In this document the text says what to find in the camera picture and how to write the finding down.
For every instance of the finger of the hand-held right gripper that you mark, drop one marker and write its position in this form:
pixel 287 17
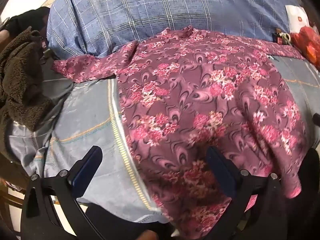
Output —
pixel 316 117

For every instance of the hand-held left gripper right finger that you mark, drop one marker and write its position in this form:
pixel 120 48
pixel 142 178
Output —
pixel 220 170

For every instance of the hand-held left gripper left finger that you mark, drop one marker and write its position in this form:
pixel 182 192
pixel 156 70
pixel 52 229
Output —
pixel 82 175

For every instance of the pink floral shirt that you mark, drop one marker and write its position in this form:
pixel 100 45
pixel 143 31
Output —
pixel 187 92

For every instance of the grey bed sheet orange stitching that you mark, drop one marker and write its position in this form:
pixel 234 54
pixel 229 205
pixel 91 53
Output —
pixel 82 120

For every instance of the red plastic bag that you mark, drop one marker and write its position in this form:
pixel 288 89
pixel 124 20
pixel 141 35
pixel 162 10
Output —
pixel 307 40

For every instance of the small dark red box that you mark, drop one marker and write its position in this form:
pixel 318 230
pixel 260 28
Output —
pixel 277 40

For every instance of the white paper bag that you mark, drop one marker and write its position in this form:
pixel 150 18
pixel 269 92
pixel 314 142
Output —
pixel 296 17

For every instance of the brown fleece jacket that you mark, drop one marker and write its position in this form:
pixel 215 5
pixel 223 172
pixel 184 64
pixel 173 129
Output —
pixel 20 80

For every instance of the black cloth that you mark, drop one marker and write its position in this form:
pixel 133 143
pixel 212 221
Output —
pixel 30 17

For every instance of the blue plaid quilt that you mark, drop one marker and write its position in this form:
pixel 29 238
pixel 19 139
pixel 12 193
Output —
pixel 150 10

